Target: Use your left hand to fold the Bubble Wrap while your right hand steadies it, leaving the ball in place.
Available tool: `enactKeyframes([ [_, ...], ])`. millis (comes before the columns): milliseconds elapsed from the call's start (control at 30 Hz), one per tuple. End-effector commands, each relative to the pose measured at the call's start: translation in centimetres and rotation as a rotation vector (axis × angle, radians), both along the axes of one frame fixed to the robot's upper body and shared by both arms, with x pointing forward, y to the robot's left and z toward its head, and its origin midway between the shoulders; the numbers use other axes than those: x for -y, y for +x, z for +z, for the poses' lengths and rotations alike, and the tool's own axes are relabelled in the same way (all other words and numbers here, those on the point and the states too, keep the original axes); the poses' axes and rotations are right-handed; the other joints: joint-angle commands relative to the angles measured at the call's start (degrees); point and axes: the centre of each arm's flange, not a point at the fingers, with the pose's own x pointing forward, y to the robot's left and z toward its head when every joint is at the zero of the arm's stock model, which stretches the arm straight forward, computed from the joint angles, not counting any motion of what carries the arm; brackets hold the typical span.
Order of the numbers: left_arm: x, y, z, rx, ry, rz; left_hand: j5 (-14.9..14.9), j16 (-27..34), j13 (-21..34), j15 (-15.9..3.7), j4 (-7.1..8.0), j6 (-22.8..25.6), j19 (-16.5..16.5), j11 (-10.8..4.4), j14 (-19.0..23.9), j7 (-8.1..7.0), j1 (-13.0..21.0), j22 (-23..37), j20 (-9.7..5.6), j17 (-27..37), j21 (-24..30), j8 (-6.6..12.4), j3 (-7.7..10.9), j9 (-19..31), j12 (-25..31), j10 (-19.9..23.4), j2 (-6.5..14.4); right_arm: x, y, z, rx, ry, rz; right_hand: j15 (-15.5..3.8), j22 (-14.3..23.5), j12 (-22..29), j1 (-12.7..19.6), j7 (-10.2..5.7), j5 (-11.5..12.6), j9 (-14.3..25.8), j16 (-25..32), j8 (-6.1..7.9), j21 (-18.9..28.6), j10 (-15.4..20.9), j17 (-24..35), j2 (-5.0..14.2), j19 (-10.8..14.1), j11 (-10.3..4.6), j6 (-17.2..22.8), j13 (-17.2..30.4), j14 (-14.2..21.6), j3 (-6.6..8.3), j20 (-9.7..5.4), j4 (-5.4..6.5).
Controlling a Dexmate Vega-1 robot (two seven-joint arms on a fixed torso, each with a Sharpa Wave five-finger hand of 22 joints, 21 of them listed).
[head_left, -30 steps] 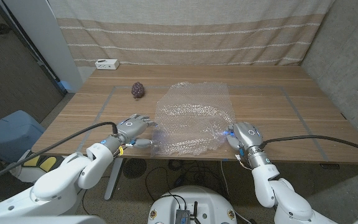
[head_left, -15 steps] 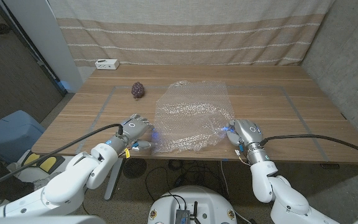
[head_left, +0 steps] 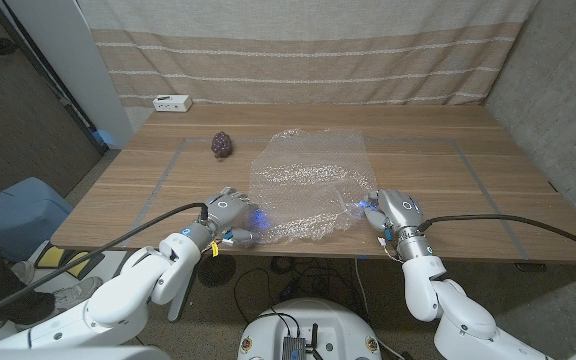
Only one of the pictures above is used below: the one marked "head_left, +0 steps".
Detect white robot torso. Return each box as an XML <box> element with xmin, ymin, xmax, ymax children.
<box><xmin>237</xmin><ymin>298</ymin><xmax>383</xmax><ymax>360</ymax></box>

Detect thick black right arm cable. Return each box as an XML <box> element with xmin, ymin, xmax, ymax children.
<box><xmin>417</xmin><ymin>213</ymin><xmax>576</xmax><ymax>261</ymax></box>

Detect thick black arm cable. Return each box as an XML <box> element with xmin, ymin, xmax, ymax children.
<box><xmin>0</xmin><ymin>201</ymin><xmax>210</xmax><ymax>324</ymax></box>
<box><xmin>417</xmin><ymin>213</ymin><xmax>576</xmax><ymax>261</ymax></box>

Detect yellow and black foot pedal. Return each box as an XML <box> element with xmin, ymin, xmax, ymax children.
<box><xmin>34</xmin><ymin>244</ymin><xmax>105</xmax><ymax>279</ymax></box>

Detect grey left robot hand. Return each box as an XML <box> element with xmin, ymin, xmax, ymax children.
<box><xmin>186</xmin><ymin>187</ymin><xmax>265</xmax><ymax>250</ymax></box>

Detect clear bubble wrap sheet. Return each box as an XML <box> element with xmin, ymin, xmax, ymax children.
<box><xmin>247</xmin><ymin>128</ymin><xmax>379</xmax><ymax>245</ymax></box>

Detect white power strip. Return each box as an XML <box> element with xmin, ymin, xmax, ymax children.
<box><xmin>152</xmin><ymin>94</ymin><xmax>193</xmax><ymax>113</ymax></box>

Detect tangled black floor cables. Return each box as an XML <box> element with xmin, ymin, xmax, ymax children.
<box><xmin>232</xmin><ymin>255</ymin><xmax>369</xmax><ymax>324</ymax></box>

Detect round black floor fan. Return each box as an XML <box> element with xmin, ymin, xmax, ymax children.
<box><xmin>197</xmin><ymin>253</ymin><xmax>237</xmax><ymax>289</ymax></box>

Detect white table leg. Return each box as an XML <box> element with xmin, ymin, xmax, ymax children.
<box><xmin>166</xmin><ymin>259</ymin><xmax>199</xmax><ymax>323</ymax></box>

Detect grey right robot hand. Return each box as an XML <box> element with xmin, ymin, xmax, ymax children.
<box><xmin>362</xmin><ymin>188</ymin><xmax>434</xmax><ymax>261</ymax></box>

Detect white partition panel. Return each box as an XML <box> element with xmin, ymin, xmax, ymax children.
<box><xmin>5</xmin><ymin>0</ymin><xmax>134</xmax><ymax>150</ymax></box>

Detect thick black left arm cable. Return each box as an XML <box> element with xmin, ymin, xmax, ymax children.
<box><xmin>0</xmin><ymin>201</ymin><xmax>210</xmax><ymax>324</ymax></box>

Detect small grey electronics box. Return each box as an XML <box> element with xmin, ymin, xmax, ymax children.
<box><xmin>281</xmin><ymin>335</ymin><xmax>308</xmax><ymax>360</ymax></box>

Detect purple bumpy ball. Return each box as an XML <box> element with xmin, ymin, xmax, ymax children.
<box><xmin>210</xmin><ymin>131</ymin><xmax>234</xmax><ymax>160</ymax></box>

